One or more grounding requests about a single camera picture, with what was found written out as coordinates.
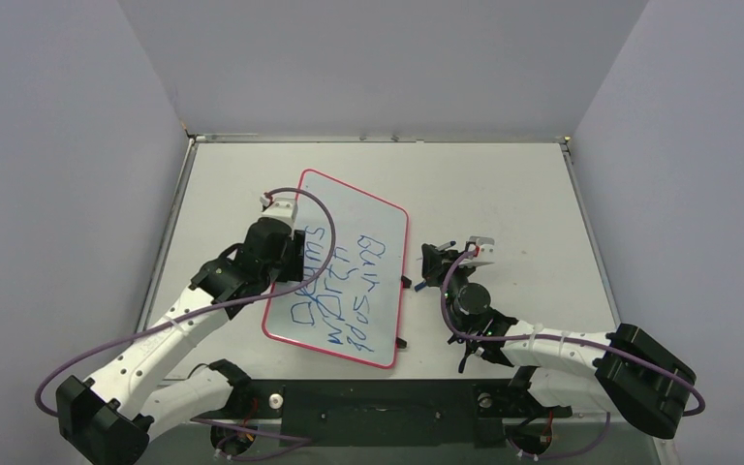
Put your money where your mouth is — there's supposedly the pink-framed whiteboard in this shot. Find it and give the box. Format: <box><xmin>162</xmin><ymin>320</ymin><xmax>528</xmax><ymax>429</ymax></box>
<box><xmin>262</xmin><ymin>169</ymin><xmax>409</xmax><ymax>369</ymax></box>

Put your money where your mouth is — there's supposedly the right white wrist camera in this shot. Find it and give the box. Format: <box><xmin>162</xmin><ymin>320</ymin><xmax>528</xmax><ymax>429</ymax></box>
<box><xmin>460</xmin><ymin>235</ymin><xmax>495</xmax><ymax>267</ymax></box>

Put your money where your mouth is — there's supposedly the aluminium front rail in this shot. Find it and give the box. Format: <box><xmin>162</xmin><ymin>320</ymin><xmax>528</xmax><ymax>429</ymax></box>
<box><xmin>92</xmin><ymin>377</ymin><xmax>673</xmax><ymax>450</ymax></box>

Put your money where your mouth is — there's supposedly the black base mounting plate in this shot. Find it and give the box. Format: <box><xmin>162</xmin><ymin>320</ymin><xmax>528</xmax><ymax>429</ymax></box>
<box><xmin>204</xmin><ymin>379</ymin><xmax>573</xmax><ymax>449</ymax></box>

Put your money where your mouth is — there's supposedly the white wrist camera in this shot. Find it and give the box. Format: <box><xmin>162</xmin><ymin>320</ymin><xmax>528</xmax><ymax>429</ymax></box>
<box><xmin>460</xmin><ymin>235</ymin><xmax>495</xmax><ymax>267</ymax></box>
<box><xmin>260</xmin><ymin>195</ymin><xmax>298</xmax><ymax>231</ymax></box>

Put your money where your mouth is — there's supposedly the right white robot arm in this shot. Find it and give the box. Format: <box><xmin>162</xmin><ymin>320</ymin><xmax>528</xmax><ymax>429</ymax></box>
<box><xmin>420</xmin><ymin>236</ymin><xmax>705</xmax><ymax>439</ymax></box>

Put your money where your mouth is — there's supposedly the blue whiteboard marker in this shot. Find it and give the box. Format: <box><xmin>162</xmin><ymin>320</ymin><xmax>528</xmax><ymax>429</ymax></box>
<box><xmin>414</xmin><ymin>240</ymin><xmax>456</xmax><ymax>292</ymax></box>

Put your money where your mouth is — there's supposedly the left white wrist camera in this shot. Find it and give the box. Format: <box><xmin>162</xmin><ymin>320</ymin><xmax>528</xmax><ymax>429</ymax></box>
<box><xmin>260</xmin><ymin>195</ymin><xmax>298</xmax><ymax>231</ymax></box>

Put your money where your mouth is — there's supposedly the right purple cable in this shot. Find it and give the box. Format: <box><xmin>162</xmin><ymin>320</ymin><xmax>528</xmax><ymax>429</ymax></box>
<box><xmin>440</xmin><ymin>246</ymin><xmax>707</xmax><ymax>462</ymax></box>

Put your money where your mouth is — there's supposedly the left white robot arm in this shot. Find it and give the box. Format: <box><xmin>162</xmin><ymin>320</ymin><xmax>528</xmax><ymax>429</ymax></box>
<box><xmin>55</xmin><ymin>218</ymin><xmax>305</xmax><ymax>464</ymax></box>

